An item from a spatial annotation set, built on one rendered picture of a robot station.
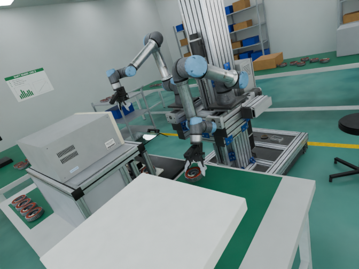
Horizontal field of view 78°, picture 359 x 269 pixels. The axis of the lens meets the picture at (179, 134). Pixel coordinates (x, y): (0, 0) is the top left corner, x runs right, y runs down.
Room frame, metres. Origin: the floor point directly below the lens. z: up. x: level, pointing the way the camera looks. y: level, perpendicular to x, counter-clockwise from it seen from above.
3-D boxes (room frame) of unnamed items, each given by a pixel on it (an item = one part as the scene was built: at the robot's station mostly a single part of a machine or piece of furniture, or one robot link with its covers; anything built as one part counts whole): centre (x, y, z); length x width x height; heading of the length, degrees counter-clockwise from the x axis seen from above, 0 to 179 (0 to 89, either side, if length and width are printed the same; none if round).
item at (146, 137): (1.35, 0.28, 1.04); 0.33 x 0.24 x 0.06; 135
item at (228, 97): (1.62, -0.42, 1.09); 0.15 x 0.15 x 0.10
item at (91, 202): (0.94, 0.43, 0.91); 0.28 x 0.03 x 0.32; 135
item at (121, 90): (1.89, 0.37, 1.29); 0.09 x 0.08 x 0.12; 127
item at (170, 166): (1.44, 0.39, 0.76); 0.64 x 0.47 x 0.02; 45
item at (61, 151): (1.24, 0.61, 1.22); 0.44 x 0.39 x 0.20; 45
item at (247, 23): (7.13, -2.84, 1.37); 0.42 x 0.40 x 0.18; 45
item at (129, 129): (4.20, 0.90, 0.51); 1.01 x 0.60 x 1.01; 45
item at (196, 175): (1.13, -0.01, 0.82); 0.11 x 0.11 x 0.04
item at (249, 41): (6.99, -2.95, 0.87); 0.42 x 0.36 x 0.19; 136
